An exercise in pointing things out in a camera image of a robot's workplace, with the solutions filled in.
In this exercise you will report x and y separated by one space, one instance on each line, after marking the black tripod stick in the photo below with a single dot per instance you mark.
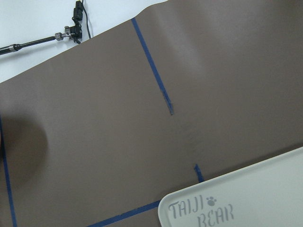
74 33

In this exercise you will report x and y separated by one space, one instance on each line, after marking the white plastic tray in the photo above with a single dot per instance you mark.
265 194

